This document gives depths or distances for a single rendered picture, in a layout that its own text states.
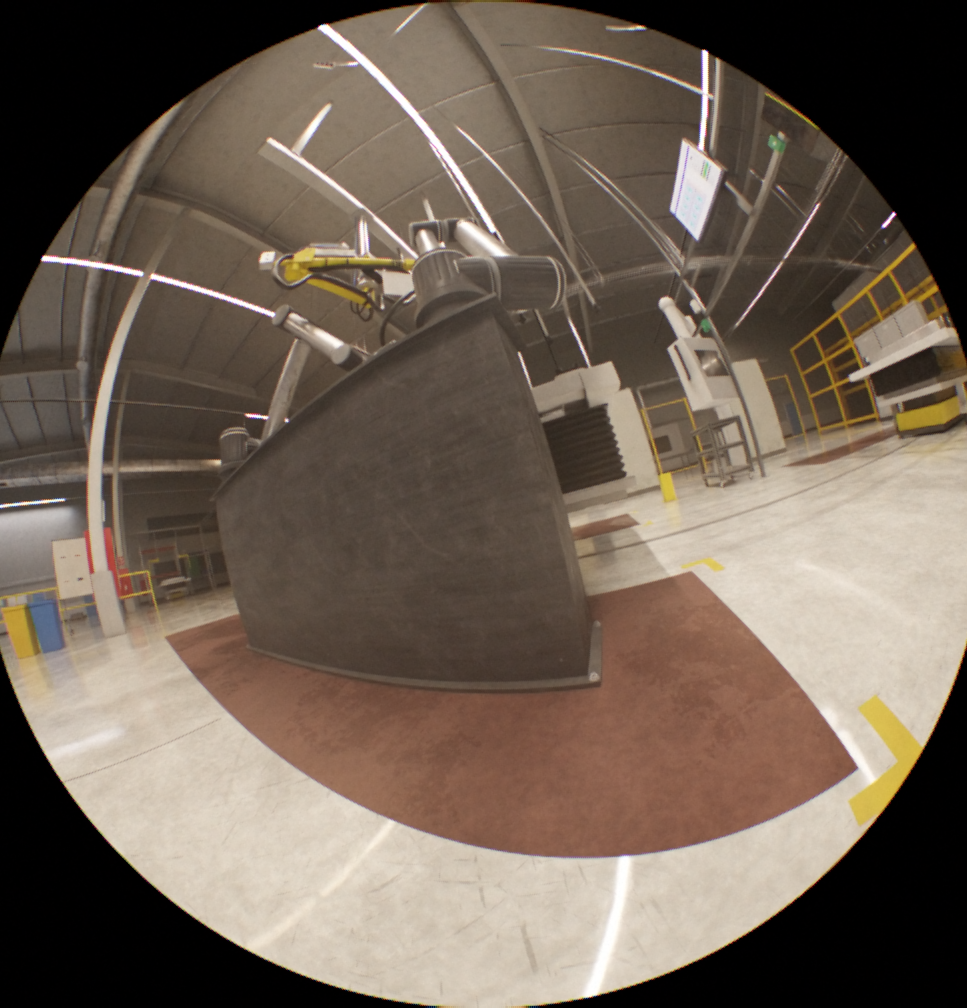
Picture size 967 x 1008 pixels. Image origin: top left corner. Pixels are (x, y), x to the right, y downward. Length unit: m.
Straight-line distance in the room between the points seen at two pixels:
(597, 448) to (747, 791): 1.29
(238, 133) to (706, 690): 10.97
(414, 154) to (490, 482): 10.04
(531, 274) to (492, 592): 0.90
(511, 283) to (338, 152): 9.50
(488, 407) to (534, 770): 0.69
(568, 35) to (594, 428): 10.64
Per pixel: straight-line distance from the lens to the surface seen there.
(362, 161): 10.28
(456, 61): 10.08
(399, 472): 0.73
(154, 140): 8.26
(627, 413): 6.18
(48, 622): 5.84
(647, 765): 0.53
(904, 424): 4.43
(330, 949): 0.52
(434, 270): 0.95
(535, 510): 0.59
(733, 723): 0.58
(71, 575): 8.70
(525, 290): 0.99
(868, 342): 9.32
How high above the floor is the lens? 0.43
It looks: 2 degrees up
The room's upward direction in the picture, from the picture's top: 15 degrees counter-clockwise
